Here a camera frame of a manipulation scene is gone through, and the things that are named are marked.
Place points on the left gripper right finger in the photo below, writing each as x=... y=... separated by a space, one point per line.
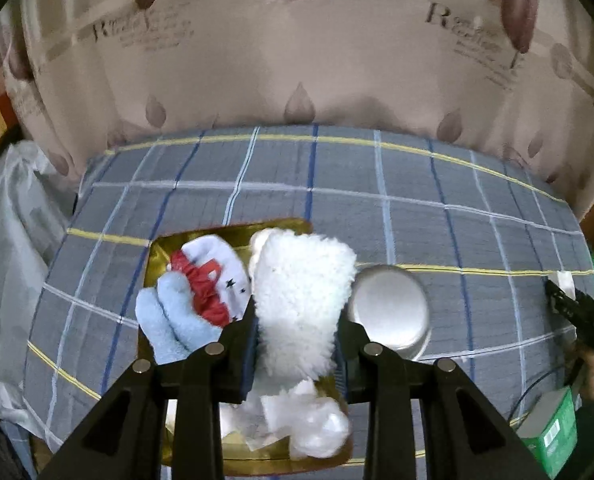
x=465 y=437

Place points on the light blue towel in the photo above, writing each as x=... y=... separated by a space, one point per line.
x=167 y=318

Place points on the clear plastic bag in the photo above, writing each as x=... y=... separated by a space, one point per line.
x=314 y=425

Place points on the red white printed cloth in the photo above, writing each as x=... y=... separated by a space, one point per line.
x=217 y=278

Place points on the white fluffy plush toy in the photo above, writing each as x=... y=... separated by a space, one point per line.
x=300 y=285

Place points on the white sponge block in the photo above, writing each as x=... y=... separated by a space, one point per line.
x=564 y=280

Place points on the green booklet package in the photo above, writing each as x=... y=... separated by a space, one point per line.
x=550 y=430

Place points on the grey plaid tablecloth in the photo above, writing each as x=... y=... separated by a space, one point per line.
x=481 y=235

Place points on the gold red tin box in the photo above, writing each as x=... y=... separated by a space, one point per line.
x=273 y=459

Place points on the stainless steel bowl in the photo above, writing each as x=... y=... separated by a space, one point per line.
x=393 y=308

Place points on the grey plastic cover sheet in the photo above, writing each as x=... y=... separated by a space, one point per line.
x=36 y=204

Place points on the beige leaf-print curtain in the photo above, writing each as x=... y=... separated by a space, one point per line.
x=510 y=78

